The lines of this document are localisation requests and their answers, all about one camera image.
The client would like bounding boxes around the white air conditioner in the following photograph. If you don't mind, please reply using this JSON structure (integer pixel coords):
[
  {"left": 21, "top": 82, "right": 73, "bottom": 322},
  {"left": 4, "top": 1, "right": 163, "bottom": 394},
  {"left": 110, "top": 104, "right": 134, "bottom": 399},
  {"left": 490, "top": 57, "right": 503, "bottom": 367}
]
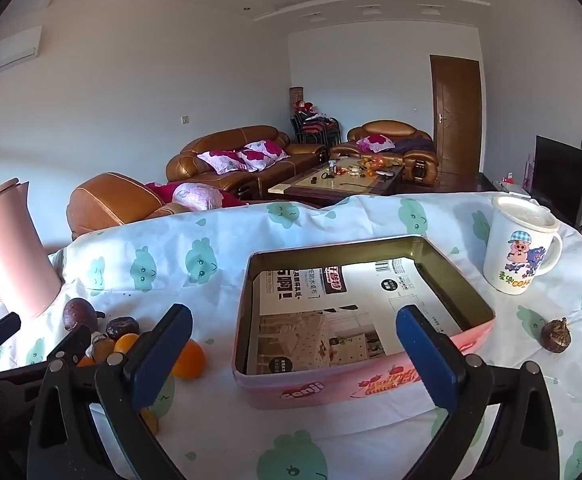
[{"left": 0, "top": 25, "right": 42, "bottom": 86}]

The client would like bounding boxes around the black television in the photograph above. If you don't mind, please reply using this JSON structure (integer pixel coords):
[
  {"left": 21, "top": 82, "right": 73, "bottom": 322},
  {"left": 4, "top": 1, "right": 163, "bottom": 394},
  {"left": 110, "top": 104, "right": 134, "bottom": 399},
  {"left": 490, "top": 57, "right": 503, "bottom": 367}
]
[{"left": 530, "top": 135, "right": 582, "bottom": 228}]

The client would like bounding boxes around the purple blanket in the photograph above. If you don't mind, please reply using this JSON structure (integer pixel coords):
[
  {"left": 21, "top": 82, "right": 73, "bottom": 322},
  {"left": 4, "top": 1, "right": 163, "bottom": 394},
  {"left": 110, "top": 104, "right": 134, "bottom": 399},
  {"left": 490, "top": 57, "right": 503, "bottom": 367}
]
[{"left": 393, "top": 137, "right": 434, "bottom": 153}]

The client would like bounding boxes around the cardboard box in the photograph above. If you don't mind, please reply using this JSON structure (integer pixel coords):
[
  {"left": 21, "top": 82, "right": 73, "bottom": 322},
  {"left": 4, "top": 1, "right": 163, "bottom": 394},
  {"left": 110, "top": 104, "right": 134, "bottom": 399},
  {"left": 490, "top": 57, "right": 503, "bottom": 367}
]
[{"left": 231, "top": 235, "right": 496, "bottom": 411}]

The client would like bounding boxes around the stack of dark chairs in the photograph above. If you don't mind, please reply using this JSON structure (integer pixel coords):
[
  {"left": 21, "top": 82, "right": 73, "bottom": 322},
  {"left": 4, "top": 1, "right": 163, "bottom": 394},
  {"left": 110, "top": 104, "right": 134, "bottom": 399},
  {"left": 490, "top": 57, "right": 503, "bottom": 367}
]
[{"left": 291, "top": 110, "right": 342, "bottom": 148}]

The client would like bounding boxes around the wrinkled dark passion fruit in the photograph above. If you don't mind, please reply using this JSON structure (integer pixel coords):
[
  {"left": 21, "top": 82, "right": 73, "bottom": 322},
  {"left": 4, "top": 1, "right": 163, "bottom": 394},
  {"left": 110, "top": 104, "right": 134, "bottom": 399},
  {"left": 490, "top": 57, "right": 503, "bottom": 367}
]
[{"left": 105, "top": 316, "right": 140, "bottom": 341}]

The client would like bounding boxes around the pink kettle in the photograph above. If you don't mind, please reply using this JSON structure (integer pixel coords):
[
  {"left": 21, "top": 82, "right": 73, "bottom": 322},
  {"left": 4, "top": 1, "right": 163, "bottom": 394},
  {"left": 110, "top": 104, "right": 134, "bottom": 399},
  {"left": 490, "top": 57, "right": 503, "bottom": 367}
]
[{"left": 0, "top": 177, "right": 64, "bottom": 321}]

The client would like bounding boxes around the brown leather armchair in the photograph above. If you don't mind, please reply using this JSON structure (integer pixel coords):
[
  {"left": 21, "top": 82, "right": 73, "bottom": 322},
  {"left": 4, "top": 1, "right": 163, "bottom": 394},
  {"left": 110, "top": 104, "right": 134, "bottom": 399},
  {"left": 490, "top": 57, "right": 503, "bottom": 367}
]
[
  {"left": 66, "top": 172, "right": 249, "bottom": 241},
  {"left": 331, "top": 120, "right": 440, "bottom": 188}
]

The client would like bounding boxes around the white magenta floral pillow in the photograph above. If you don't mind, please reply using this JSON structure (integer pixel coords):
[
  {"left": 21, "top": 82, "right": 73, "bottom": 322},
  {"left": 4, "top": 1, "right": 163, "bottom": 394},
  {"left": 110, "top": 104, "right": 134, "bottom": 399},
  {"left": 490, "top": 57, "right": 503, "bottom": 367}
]
[
  {"left": 356, "top": 134, "right": 396, "bottom": 153},
  {"left": 197, "top": 149, "right": 249, "bottom": 175},
  {"left": 236, "top": 140, "right": 292, "bottom": 171}
]

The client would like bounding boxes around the wooden coffee table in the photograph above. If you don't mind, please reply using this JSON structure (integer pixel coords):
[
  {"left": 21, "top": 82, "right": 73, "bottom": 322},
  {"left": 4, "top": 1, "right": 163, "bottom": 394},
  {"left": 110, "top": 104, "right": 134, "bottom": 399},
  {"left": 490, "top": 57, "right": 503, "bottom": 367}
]
[{"left": 268, "top": 157, "right": 406, "bottom": 208}]

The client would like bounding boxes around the brown wooden door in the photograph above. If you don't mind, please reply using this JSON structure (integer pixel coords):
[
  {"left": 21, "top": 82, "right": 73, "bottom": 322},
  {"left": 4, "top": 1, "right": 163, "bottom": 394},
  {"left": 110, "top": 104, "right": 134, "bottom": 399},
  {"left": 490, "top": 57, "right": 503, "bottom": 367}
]
[{"left": 430, "top": 54, "right": 484, "bottom": 173}]

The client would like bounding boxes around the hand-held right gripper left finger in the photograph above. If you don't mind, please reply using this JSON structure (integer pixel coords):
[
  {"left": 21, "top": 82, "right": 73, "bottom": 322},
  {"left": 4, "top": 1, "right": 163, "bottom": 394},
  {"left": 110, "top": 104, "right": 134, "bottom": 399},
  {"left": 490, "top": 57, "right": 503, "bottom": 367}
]
[{"left": 27, "top": 303, "right": 194, "bottom": 480}]

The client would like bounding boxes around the light pink pillow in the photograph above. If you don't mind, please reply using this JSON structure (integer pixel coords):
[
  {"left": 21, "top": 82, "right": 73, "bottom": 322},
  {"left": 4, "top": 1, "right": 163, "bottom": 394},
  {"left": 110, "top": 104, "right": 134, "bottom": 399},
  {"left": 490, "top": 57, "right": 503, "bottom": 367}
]
[{"left": 172, "top": 182, "right": 223, "bottom": 211}]

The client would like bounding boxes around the smooth dark purple passion fruit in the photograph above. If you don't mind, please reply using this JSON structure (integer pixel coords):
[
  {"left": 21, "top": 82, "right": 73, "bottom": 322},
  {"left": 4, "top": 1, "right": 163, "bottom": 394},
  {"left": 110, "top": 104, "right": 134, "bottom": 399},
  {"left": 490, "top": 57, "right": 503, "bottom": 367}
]
[{"left": 62, "top": 298, "right": 106, "bottom": 332}]

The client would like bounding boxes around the dark wooden television stand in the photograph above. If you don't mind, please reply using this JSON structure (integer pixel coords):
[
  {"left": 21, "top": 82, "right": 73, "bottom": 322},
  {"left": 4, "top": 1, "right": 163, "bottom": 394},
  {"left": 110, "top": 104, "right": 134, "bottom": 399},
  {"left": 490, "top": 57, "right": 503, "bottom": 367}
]
[{"left": 476, "top": 172, "right": 536, "bottom": 198}]

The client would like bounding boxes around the printed paper sheet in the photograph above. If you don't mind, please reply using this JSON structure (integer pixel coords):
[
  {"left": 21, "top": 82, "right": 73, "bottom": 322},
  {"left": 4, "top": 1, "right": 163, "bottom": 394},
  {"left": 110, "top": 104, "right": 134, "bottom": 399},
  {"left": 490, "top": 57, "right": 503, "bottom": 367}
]
[{"left": 253, "top": 257, "right": 464, "bottom": 376}]

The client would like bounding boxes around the long brown leather sofa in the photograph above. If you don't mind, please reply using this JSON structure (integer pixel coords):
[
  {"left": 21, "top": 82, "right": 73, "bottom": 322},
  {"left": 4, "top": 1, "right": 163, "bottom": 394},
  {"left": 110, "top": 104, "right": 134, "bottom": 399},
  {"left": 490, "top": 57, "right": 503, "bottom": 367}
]
[{"left": 166, "top": 125, "right": 329, "bottom": 198}]

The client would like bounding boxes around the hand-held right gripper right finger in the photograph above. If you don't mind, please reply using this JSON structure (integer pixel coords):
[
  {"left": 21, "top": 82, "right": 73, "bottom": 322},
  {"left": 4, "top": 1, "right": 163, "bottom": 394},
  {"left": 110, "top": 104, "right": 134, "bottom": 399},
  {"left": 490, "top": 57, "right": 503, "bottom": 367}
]
[{"left": 395, "top": 305, "right": 562, "bottom": 480}]

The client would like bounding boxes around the pile of small oranges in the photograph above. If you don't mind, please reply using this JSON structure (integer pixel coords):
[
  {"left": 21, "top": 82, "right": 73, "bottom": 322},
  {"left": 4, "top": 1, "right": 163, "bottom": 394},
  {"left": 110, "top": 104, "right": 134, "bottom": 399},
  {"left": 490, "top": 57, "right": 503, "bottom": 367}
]
[{"left": 358, "top": 156, "right": 404, "bottom": 171}]

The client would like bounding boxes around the greenish brown passion fruit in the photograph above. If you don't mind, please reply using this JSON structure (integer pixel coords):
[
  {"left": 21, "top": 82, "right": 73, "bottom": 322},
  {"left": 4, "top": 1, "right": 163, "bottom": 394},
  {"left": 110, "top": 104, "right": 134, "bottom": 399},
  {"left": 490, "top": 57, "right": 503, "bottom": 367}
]
[{"left": 88, "top": 335, "right": 116, "bottom": 363}]

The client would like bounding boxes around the white green printed tablecloth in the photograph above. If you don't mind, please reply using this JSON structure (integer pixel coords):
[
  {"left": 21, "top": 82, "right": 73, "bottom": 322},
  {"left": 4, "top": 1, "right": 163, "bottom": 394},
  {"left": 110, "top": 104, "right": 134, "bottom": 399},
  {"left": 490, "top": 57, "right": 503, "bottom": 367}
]
[{"left": 0, "top": 194, "right": 582, "bottom": 480}]

